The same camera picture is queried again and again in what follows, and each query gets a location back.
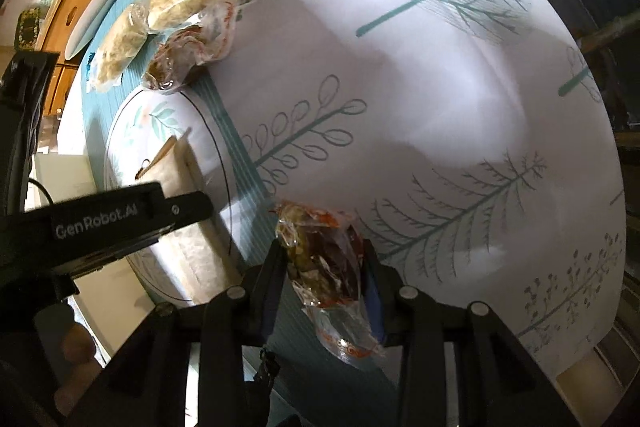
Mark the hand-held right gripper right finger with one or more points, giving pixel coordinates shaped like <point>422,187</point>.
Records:
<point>375,307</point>

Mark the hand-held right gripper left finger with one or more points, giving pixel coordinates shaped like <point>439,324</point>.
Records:
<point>272,302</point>

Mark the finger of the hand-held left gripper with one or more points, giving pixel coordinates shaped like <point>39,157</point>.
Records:
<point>190,209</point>

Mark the clear-wrapped red nut snack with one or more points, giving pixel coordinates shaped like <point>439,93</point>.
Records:
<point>325,267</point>

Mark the person's left hand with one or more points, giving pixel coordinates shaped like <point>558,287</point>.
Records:
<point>75,347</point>

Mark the brown paper pastry packet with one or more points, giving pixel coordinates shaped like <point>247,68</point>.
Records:
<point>175,167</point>

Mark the white leaf-print plate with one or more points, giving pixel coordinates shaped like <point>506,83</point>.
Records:
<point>145,127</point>

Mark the teal ribbed table mat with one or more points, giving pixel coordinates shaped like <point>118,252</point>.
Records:
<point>97,112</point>

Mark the rice crispy bar blue wrapper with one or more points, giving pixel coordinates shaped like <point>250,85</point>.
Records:
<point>117,52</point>

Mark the green patterned object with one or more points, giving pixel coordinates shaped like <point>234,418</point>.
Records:
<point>30,24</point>

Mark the white tree-print tablecloth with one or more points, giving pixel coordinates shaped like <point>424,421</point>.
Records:
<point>425,82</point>

